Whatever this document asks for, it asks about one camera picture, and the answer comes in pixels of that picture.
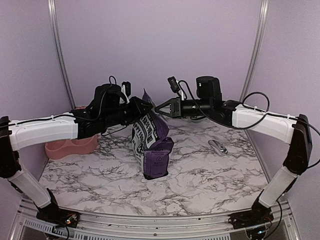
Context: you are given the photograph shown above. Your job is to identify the purple puppy food bag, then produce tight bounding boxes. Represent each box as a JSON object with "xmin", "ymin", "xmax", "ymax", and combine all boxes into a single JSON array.
[{"xmin": 131, "ymin": 91, "xmax": 174, "ymax": 180}]

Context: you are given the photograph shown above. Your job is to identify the left aluminium frame post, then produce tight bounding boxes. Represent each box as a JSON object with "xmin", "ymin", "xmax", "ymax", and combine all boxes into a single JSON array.
[{"xmin": 47, "ymin": 0, "xmax": 76, "ymax": 110}]

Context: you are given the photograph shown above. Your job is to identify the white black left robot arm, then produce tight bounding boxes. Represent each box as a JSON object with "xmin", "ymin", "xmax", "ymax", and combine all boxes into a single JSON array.
[{"xmin": 0, "ymin": 81, "xmax": 153, "ymax": 223}]

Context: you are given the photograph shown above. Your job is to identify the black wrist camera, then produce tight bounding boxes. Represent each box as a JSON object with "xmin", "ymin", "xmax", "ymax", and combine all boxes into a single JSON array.
[
  {"xmin": 167, "ymin": 76, "xmax": 180, "ymax": 93},
  {"xmin": 121, "ymin": 81, "xmax": 131, "ymax": 97}
]

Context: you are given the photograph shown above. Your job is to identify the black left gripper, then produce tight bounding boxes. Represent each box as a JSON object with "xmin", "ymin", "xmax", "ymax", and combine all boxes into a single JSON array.
[{"xmin": 102, "ymin": 95, "xmax": 153, "ymax": 128}]

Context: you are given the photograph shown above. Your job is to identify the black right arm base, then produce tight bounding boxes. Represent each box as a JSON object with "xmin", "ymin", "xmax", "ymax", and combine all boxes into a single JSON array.
[{"xmin": 228, "ymin": 209, "xmax": 274, "ymax": 230}]

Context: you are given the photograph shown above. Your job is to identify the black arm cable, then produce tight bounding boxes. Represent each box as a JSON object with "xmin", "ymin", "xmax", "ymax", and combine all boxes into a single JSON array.
[
  {"xmin": 177, "ymin": 79, "xmax": 320, "ymax": 168},
  {"xmin": 98, "ymin": 75, "xmax": 126, "ymax": 137}
]

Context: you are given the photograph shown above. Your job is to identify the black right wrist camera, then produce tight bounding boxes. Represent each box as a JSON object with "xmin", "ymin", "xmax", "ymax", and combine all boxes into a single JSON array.
[{"xmin": 167, "ymin": 76, "xmax": 180, "ymax": 93}]

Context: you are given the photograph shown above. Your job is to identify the aluminium front rail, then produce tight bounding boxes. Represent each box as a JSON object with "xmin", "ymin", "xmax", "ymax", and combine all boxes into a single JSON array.
[{"xmin": 9, "ymin": 199, "xmax": 301, "ymax": 240}]

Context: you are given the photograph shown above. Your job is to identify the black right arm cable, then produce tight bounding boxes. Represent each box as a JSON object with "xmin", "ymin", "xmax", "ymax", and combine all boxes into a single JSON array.
[{"xmin": 177, "ymin": 79, "xmax": 320, "ymax": 168}]

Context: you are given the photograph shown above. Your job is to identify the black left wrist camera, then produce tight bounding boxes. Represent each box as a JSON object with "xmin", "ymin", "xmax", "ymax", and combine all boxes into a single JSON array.
[{"xmin": 121, "ymin": 81, "xmax": 131, "ymax": 97}]

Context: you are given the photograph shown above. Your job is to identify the right aluminium frame post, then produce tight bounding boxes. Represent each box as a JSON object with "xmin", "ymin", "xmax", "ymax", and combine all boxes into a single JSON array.
[{"xmin": 240, "ymin": 0, "xmax": 270, "ymax": 101}]

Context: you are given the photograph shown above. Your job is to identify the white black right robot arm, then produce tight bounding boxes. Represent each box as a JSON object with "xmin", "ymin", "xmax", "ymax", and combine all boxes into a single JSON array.
[{"xmin": 155, "ymin": 76, "xmax": 313, "ymax": 224}]

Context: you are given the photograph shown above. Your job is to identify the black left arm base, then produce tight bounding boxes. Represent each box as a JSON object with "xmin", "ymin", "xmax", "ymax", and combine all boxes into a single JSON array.
[{"xmin": 36, "ymin": 209, "xmax": 80, "ymax": 228}]

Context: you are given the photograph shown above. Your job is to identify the silver metal food scoop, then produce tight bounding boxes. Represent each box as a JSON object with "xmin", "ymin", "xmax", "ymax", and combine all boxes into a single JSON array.
[{"xmin": 208, "ymin": 139, "xmax": 238, "ymax": 158}]

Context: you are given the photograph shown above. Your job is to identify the pink double pet bowl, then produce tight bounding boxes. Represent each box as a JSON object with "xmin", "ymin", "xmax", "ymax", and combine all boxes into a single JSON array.
[{"xmin": 45, "ymin": 135, "xmax": 98, "ymax": 160}]

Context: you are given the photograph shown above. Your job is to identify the clear green glass bowl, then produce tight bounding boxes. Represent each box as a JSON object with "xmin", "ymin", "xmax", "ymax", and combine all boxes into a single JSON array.
[{"xmin": 190, "ymin": 116, "xmax": 206, "ymax": 121}]

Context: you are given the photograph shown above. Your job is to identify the red patterned ceramic bowl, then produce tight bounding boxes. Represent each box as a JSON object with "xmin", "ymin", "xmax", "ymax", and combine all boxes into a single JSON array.
[{"xmin": 75, "ymin": 106, "xmax": 86, "ymax": 110}]

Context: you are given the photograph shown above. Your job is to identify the aluminium frame post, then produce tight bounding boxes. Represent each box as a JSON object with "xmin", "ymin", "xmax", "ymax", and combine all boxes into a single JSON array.
[
  {"xmin": 240, "ymin": 0, "xmax": 270, "ymax": 101},
  {"xmin": 47, "ymin": 0, "xmax": 76, "ymax": 110}
]

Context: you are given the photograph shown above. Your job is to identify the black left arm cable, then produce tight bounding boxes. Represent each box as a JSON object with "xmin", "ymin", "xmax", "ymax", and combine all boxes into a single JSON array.
[{"xmin": 98, "ymin": 75, "xmax": 126, "ymax": 137}]

